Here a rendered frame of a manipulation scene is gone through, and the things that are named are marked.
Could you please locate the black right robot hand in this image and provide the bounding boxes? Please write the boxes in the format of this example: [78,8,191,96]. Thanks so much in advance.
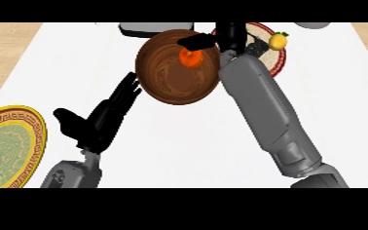
[176,21,248,55]

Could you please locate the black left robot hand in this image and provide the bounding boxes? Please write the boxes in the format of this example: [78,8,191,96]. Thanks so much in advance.
[52,71,143,155]

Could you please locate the round red-rimmed placemat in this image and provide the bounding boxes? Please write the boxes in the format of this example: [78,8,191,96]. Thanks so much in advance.
[210,21,288,78]

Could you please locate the orange squash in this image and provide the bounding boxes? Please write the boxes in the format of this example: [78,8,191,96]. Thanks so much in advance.
[179,47,206,69]

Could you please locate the brown wooden bowl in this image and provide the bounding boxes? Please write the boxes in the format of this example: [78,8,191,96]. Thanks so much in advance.
[133,28,223,106]

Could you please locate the yellow lemon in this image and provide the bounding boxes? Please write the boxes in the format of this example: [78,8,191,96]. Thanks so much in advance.
[268,31,290,52]

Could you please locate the grey rounded object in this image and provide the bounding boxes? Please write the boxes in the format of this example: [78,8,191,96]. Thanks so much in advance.
[293,21,333,30]

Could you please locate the yellow-rimmed green plate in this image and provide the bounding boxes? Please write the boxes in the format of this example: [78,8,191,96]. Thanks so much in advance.
[0,104,49,189]

